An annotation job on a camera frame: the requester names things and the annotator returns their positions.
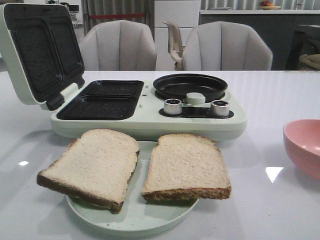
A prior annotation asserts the right silver control knob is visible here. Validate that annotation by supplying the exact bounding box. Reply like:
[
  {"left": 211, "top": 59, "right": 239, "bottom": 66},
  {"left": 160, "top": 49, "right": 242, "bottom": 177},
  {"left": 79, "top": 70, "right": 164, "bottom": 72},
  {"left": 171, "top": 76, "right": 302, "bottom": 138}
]
[{"left": 210, "top": 100, "right": 230, "bottom": 117}]

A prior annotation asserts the right beige upholstered chair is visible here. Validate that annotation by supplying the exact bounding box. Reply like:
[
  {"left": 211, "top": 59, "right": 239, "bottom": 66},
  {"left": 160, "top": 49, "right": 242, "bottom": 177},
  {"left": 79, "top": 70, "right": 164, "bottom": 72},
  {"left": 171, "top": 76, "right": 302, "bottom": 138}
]
[{"left": 182, "top": 21, "right": 273, "bottom": 71}]

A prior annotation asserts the red barrier tape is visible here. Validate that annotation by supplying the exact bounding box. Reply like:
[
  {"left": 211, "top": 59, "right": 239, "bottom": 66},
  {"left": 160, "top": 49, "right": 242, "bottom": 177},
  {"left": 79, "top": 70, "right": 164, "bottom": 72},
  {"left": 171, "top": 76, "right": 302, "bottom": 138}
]
[{"left": 89, "top": 12, "right": 147, "bottom": 20}]

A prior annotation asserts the beige upholstered chair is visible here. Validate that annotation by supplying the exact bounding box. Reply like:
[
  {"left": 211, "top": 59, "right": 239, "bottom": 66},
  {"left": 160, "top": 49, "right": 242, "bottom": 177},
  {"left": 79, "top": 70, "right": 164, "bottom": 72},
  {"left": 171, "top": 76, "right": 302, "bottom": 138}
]
[
  {"left": 182, "top": 21, "right": 273, "bottom": 71},
  {"left": 79, "top": 20, "right": 157, "bottom": 71}
]

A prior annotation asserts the white bread slice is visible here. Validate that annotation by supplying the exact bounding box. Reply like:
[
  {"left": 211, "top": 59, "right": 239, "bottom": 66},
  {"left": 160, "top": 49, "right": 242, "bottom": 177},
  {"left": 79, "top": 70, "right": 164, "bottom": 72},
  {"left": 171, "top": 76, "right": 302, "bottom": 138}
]
[
  {"left": 36, "top": 129, "right": 140, "bottom": 214},
  {"left": 141, "top": 133, "right": 232, "bottom": 201}
]

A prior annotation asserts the pink bowl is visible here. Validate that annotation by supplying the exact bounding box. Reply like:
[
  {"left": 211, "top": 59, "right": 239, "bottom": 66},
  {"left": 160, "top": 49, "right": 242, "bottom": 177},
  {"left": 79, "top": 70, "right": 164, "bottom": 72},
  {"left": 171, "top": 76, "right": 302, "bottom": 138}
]
[{"left": 283, "top": 119, "right": 320, "bottom": 179}]

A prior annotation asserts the beige office chair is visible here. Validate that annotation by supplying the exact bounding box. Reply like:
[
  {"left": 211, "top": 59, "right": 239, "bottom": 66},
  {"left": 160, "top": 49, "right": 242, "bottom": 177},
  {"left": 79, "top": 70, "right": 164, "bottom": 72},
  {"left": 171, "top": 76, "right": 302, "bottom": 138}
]
[{"left": 163, "top": 21, "right": 184, "bottom": 71}]

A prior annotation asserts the white cabinet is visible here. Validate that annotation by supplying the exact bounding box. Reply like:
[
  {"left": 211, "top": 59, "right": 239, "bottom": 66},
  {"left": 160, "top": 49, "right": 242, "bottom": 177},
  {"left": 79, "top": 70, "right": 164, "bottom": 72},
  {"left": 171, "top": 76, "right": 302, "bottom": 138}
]
[{"left": 154, "top": 0, "right": 201, "bottom": 71}]

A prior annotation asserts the silver control knob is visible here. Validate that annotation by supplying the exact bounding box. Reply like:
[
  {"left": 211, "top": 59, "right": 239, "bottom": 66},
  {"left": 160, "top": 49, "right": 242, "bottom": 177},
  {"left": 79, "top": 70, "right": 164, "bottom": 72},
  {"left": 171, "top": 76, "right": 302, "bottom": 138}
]
[
  {"left": 210, "top": 100, "right": 230, "bottom": 117},
  {"left": 163, "top": 98, "right": 182, "bottom": 115}
]

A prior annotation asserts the left beige upholstered chair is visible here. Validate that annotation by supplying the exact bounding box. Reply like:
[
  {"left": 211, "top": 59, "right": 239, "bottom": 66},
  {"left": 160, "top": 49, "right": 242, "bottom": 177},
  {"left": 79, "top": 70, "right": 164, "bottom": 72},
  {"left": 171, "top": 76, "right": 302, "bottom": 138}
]
[{"left": 79, "top": 20, "right": 157, "bottom": 71}]

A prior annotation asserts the left silver control knob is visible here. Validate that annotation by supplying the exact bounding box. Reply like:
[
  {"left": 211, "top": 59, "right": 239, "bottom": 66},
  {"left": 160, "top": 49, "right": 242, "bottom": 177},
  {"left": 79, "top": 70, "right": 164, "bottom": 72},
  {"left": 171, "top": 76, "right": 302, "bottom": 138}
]
[{"left": 163, "top": 98, "right": 182, "bottom": 115}]

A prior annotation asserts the mint green breakfast maker base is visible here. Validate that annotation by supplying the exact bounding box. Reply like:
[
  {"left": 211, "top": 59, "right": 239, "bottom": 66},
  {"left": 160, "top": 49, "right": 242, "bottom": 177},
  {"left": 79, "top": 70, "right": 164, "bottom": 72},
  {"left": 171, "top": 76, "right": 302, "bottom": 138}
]
[{"left": 50, "top": 79, "right": 247, "bottom": 141}]

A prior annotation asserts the black round frying pan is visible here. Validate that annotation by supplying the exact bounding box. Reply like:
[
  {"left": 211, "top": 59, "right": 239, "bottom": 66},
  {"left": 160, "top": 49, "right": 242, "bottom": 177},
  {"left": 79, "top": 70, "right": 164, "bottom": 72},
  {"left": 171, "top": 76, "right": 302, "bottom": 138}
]
[{"left": 153, "top": 73, "right": 228, "bottom": 102}]

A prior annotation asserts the mint green sandwich maker lid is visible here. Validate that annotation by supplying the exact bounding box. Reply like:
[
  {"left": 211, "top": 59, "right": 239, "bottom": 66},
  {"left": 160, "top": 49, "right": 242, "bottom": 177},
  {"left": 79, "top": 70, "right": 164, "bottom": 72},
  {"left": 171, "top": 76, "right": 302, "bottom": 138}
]
[{"left": 0, "top": 3, "right": 85, "bottom": 111}]

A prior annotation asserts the mint green round plate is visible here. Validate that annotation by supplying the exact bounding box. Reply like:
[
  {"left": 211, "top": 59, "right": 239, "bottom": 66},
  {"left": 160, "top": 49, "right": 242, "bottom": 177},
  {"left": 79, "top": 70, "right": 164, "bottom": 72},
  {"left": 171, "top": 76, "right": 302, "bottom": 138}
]
[{"left": 66, "top": 141, "right": 198, "bottom": 237}]

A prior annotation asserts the dark grey counter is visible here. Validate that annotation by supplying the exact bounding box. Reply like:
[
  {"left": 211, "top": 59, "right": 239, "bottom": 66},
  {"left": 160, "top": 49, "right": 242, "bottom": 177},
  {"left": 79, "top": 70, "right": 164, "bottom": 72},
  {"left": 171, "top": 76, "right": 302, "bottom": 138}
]
[{"left": 199, "top": 9, "right": 320, "bottom": 70}]

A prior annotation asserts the fruit plate on counter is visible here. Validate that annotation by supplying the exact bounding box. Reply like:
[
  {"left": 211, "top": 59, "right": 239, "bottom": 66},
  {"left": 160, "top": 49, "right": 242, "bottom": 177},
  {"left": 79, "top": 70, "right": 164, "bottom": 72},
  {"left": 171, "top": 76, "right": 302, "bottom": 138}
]
[{"left": 259, "top": 0, "right": 281, "bottom": 10}]

